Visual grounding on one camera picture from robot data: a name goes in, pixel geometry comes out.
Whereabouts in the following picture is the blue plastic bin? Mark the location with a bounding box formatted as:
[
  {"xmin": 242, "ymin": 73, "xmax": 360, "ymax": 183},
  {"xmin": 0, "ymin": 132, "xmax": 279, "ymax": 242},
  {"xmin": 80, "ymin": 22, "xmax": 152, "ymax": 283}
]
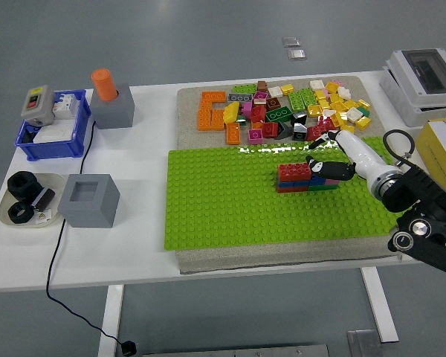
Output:
[{"xmin": 14, "ymin": 89, "xmax": 92, "ymax": 161}]

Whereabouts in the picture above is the white table leg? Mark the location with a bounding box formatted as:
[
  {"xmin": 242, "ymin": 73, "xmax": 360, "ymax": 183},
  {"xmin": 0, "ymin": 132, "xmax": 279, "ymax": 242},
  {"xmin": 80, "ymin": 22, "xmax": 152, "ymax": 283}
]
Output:
[
  {"xmin": 97, "ymin": 284, "xmax": 126, "ymax": 357},
  {"xmin": 360, "ymin": 266, "xmax": 400, "ymax": 343}
]

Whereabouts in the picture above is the long grey metal plate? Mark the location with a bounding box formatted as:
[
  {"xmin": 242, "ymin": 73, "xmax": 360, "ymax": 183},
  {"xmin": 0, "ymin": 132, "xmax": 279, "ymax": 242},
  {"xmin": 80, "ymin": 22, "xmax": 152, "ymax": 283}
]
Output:
[{"xmin": 140, "ymin": 344, "xmax": 330, "ymax": 357}]

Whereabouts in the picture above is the green studded baseplate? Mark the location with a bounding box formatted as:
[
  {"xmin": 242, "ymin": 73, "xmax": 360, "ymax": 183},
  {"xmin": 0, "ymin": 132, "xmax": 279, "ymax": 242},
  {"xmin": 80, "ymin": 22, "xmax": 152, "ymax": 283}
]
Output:
[{"xmin": 163, "ymin": 135, "xmax": 408, "ymax": 252}]

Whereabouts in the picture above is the orange cylinder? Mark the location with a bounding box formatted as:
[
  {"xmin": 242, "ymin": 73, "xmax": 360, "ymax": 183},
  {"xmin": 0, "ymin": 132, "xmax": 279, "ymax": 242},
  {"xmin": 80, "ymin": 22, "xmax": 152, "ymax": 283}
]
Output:
[{"xmin": 91, "ymin": 68, "xmax": 119, "ymax": 102}]

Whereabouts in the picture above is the white distribution box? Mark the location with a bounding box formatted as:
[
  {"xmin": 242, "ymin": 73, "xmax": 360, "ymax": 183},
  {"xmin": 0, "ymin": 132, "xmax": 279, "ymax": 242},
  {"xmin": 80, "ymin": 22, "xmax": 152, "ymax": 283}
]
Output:
[{"xmin": 378, "ymin": 48, "xmax": 446, "ymax": 128}]

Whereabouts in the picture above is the large black nut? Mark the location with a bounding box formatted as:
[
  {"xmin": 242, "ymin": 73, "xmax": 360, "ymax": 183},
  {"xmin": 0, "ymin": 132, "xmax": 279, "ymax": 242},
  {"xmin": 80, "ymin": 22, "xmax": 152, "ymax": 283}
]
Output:
[{"xmin": 7, "ymin": 170, "xmax": 41, "ymax": 198}]

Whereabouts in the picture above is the yellow cardboard box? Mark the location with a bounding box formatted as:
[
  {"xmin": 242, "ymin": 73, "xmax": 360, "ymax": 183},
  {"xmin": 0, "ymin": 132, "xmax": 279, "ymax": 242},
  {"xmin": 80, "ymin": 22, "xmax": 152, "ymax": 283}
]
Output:
[{"xmin": 415, "ymin": 118, "xmax": 446, "ymax": 198}]

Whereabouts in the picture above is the grey block with round hole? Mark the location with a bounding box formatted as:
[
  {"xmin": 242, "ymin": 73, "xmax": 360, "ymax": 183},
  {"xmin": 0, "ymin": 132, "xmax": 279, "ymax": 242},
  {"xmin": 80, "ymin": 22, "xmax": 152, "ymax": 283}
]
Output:
[{"xmin": 90, "ymin": 83, "xmax": 135, "ymax": 130}]

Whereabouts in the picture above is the white wall switch plate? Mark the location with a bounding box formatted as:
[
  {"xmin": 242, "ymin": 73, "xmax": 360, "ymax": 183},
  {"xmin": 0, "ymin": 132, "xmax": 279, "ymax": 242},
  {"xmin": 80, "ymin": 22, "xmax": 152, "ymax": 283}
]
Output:
[{"xmin": 33, "ymin": 124, "xmax": 72, "ymax": 144}]

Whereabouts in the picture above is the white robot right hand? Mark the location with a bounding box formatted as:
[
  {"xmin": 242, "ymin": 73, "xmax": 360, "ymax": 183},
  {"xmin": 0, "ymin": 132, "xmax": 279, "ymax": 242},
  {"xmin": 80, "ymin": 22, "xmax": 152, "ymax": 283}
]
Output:
[{"xmin": 305, "ymin": 129, "xmax": 401, "ymax": 187}]

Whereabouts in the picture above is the grey push-button switch box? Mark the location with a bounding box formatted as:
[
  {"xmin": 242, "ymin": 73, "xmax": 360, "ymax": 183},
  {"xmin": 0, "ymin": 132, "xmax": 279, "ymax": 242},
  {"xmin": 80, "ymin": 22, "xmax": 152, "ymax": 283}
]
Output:
[{"xmin": 20, "ymin": 85, "xmax": 56, "ymax": 126}]

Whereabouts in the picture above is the black part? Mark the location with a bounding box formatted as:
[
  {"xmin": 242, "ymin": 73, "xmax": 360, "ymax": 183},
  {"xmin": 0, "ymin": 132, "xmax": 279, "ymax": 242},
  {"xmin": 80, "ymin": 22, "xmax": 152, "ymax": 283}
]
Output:
[{"xmin": 22, "ymin": 124, "xmax": 42, "ymax": 144}]

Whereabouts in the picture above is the white circuit breaker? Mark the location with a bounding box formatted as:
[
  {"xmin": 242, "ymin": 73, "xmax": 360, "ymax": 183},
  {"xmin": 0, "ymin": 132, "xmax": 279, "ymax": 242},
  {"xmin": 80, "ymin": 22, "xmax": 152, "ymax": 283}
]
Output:
[{"xmin": 51, "ymin": 92, "xmax": 77, "ymax": 120}]

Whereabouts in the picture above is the small black nut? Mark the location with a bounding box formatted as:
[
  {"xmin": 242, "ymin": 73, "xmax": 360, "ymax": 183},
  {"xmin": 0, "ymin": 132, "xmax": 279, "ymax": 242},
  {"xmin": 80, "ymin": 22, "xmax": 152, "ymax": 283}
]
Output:
[{"xmin": 7, "ymin": 202, "xmax": 34, "ymax": 225}]

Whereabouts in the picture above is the black cord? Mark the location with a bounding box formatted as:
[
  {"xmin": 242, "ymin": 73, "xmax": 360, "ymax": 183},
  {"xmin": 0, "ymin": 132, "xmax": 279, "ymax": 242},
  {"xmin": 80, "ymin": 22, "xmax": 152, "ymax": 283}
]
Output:
[{"xmin": 45, "ymin": 118, "xmax": 129, "ymax": 345}]

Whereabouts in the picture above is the cream tray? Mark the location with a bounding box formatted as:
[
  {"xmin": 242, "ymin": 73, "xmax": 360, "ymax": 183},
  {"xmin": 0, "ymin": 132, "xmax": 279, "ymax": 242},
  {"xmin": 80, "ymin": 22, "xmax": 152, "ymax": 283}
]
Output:
[{"xmin": 0, "ymin": 173, "xmax": 67, "ymax": 228}]

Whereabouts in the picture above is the large red toy brick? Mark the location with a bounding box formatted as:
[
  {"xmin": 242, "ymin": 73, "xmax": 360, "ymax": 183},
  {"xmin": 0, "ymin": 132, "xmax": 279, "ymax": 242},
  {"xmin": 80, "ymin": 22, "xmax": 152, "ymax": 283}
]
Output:
[{"xmin": 277, "ymin": 162, "xmax": 312, "ymax": 183}]

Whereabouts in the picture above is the dark brown roll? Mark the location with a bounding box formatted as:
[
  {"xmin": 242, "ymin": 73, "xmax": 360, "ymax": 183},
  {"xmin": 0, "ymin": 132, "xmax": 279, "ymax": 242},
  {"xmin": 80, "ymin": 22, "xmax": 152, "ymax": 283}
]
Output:
[{"xmin": 31, "ymin": 187, "xmax": 56, "ymax": 210}]

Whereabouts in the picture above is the grey block with square hole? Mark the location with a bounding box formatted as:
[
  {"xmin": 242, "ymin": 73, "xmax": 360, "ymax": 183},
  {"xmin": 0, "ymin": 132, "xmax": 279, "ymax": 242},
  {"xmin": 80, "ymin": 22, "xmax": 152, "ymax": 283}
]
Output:
[{"xmin": 57, "ymin": 173, "xmax": 120, "ymax": 228}]

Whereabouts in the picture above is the grey-brown foam mat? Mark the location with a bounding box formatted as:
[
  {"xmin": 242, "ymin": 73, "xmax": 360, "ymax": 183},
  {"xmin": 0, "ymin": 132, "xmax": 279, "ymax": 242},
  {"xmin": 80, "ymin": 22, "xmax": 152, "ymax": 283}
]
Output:
[{"xmin": 176, "ymin": 76, "xmax": 427, "ymax": 275}]

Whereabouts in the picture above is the small grey metal plate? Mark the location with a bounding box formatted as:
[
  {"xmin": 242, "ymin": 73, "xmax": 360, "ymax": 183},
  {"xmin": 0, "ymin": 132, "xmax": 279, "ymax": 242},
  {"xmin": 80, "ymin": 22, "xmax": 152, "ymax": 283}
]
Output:
[{"xmin": 347, "ymin": 329, "xmax": 380, "ymax": 357}]

